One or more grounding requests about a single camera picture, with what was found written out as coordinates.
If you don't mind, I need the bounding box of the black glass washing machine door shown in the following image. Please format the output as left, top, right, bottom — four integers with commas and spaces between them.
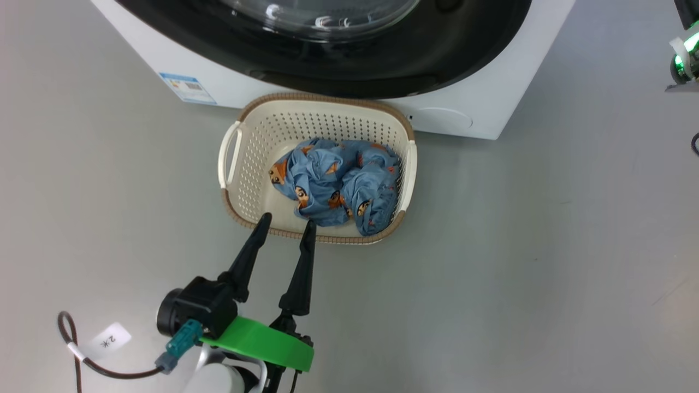
115, 0, 533, 100

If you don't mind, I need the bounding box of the teal left cable connector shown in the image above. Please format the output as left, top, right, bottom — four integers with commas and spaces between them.
155, 319, 204, 375

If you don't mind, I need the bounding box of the white front-load washing machine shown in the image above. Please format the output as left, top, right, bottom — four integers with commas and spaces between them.
90, 0, 577, 140

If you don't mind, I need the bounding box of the blue energy label sticker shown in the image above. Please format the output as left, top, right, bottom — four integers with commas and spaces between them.
159, 73, 218, 105

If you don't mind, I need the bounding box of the blue cartoon print garment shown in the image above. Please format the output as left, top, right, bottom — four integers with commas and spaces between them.
341, 140, 402, 236
269, 138, 357, 227

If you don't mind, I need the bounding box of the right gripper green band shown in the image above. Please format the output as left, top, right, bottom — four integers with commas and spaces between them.
665, 31, 699, 92

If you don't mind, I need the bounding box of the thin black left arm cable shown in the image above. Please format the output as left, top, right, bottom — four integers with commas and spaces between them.
57, 311, 164, 393

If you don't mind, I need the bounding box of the white cable label tag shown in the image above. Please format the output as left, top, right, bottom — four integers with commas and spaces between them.
87, 322, 133, 361

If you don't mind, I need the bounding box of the cream laundry basket brown rim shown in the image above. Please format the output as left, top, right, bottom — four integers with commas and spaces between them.
218, 92, 418, 245

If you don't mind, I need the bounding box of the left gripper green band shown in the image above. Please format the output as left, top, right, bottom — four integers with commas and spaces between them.
199, 212, 317, 373

